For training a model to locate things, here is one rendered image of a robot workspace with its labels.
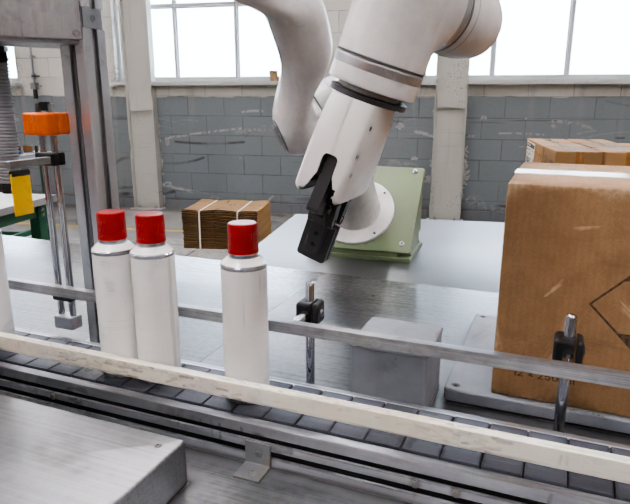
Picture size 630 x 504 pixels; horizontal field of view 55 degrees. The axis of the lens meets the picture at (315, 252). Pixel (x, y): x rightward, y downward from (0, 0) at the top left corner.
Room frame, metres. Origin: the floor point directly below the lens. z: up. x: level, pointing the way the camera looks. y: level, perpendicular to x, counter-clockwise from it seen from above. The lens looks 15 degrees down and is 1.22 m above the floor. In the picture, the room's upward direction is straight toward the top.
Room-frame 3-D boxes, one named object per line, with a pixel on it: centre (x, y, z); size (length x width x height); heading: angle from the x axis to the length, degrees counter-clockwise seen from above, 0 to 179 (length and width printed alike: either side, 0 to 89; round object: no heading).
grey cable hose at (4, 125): (0.90, 0.46, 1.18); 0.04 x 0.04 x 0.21
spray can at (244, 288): (0.64, 0.08, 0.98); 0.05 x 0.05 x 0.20
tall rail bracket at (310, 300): (0.69, 0.01, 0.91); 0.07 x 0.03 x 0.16; 158
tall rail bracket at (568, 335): (0.58, -0.26, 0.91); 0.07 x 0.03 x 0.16; 158
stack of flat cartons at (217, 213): (4.99, 0.73, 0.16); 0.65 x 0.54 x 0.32; 83
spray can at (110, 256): (0.70, 0.24, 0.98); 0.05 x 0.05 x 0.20
